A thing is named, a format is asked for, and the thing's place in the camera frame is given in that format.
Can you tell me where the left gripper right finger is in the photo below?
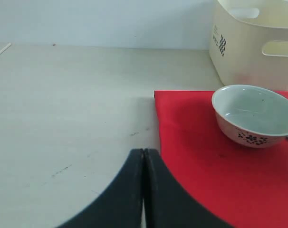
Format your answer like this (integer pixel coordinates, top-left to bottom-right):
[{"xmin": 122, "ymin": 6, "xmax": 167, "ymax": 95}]
[{"xmin": 143, "ymin": 149, "xmax": 232, "ymax": 228}]

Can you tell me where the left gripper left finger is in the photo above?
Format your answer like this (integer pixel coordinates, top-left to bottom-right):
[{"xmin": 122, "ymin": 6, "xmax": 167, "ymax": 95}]
[{"xmin": 60, "ymin": 149, "xmax": 144, "ymax": 228}]

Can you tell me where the red table cloth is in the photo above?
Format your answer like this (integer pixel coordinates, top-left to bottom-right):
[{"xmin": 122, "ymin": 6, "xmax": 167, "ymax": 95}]
[{"xmin": 154, "ymin": 91, "xmax": 288, "ymax": 228}]

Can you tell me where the white ceramic bowl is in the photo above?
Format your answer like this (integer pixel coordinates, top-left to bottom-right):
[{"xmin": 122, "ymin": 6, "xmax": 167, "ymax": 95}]
[{"xmin": 211, "ymin": 85, "xmax": 288, "ymax": 148}]

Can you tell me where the cream plastic storage bin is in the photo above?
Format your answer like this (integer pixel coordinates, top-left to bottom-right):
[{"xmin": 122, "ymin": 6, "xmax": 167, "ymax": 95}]
[{"xmin": 209, "ymin": 0, "xmax": 288, "ymax": 91}]

